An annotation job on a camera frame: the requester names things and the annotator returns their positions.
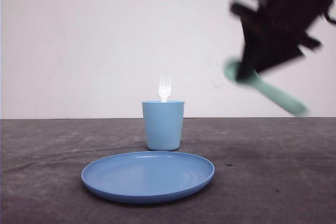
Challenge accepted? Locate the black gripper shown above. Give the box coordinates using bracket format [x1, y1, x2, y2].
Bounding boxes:
[230, 0, 335, 80]

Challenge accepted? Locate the blue plastic plate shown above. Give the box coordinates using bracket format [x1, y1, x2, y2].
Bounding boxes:
[81, 151, 215, 204]

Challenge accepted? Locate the light blue plastic cup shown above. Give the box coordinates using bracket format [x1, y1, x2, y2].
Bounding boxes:
[142, 100, 184, 151]

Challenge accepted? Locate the white plastic fork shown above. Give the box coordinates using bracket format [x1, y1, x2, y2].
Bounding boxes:
[159, 74, 172, 102]

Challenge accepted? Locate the mint green plastic spoon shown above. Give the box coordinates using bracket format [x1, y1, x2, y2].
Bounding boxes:
[223, 59, 309, 116]

